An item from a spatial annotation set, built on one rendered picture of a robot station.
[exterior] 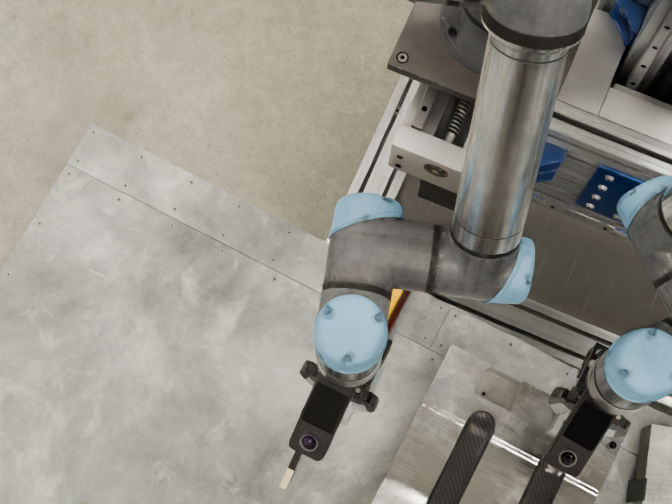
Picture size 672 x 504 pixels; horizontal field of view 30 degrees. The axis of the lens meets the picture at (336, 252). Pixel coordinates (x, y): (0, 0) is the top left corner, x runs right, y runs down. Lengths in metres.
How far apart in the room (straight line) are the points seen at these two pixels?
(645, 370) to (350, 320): 0.32
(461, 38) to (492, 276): 0.42
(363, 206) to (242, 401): 0.53
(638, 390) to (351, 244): 0.34
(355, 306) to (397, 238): 0.09
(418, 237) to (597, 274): 1.18
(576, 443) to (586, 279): 0.96
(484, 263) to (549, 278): 1.15
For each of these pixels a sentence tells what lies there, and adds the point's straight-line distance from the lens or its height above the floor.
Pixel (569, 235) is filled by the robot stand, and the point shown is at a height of 0.21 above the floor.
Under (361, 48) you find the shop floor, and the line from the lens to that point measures 2.81.
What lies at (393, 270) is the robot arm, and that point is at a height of 1.27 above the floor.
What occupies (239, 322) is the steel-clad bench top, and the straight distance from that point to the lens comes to 1.80.
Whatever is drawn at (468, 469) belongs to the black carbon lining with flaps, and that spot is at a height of 0.88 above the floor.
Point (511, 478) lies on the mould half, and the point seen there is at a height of 0.89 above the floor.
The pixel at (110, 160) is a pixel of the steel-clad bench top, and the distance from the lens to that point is 1.89.
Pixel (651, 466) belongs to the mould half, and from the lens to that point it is 1.77.
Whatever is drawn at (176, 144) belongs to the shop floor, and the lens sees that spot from 2.74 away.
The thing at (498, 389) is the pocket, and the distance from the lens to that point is 1.74.
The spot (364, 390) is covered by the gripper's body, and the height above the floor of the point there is 1.08.
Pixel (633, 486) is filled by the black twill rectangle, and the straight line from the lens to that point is 1.79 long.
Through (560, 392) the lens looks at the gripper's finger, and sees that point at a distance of 1.59.
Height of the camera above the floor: 2.56
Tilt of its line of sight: 75 degrees down
